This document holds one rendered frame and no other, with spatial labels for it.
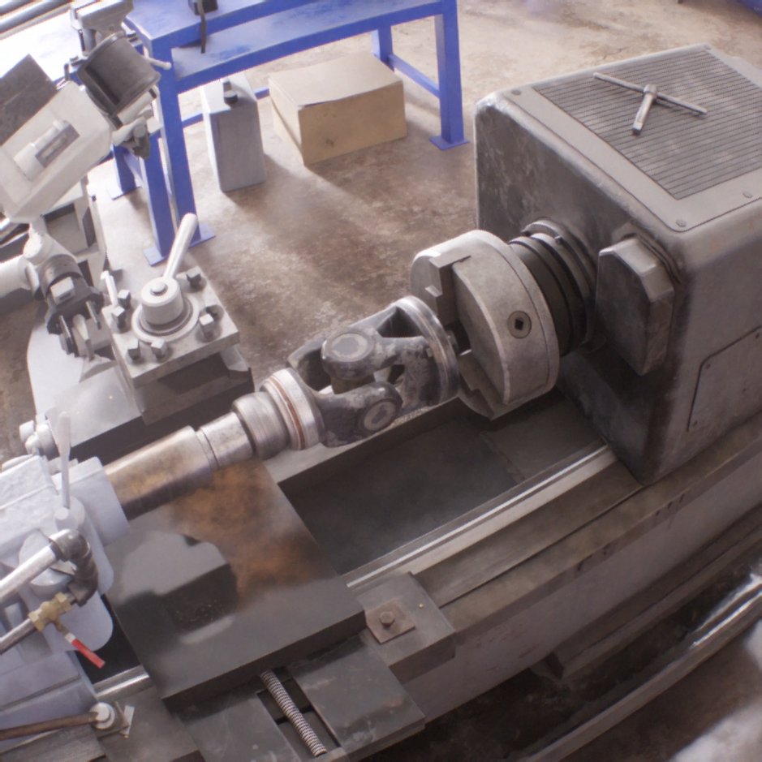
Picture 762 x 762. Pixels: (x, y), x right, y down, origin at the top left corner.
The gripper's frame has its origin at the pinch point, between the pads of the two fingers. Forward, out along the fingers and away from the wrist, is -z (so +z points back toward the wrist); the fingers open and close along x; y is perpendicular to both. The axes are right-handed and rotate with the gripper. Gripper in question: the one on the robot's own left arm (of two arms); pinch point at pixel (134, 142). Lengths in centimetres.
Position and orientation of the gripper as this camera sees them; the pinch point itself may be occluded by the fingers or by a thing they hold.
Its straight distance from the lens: 275.2
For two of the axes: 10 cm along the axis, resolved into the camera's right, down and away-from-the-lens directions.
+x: 6.7, 7.4, 0.9
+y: 7.3, -6.7, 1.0
